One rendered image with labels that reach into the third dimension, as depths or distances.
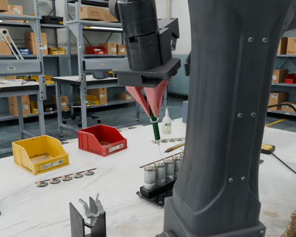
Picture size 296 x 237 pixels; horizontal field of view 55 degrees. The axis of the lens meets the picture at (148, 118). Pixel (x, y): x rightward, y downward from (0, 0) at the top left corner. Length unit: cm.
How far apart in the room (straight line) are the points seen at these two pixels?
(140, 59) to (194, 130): 25
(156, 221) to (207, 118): 35
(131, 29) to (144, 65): 6
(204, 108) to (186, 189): 7
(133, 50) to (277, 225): 38
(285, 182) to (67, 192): 49
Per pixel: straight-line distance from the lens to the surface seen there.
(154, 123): 53
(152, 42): 45
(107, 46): 534
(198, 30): 22
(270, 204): 63
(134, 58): 46
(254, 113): 21
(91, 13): 322
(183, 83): 667
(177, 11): 684
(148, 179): 59
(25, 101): 467
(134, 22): 44
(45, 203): 63
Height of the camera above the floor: 104
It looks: 13 degrees down
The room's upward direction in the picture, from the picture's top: straight up
